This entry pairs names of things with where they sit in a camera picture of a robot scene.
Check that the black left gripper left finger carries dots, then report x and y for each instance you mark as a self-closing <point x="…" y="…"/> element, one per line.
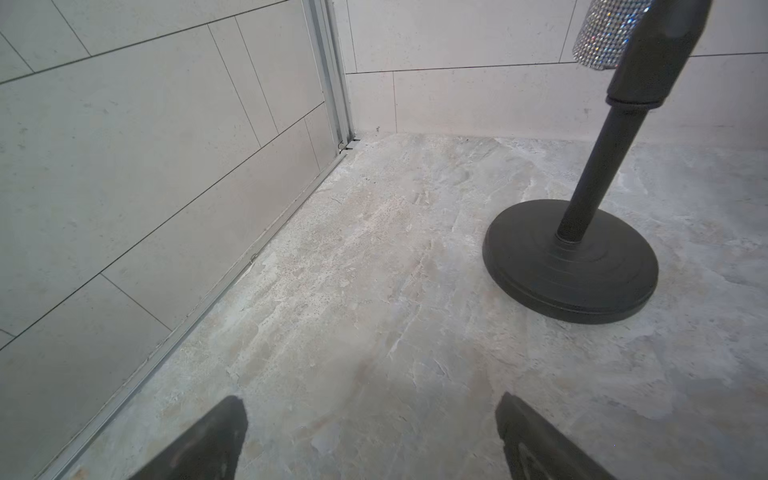
<point x="209" y="449"/>

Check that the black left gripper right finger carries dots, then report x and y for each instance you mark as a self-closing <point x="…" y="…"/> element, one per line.
<point x="535" y="449"/>

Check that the glitter microphone on black stand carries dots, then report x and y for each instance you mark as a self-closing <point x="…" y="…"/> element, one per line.
<point x="569" y="260"/>

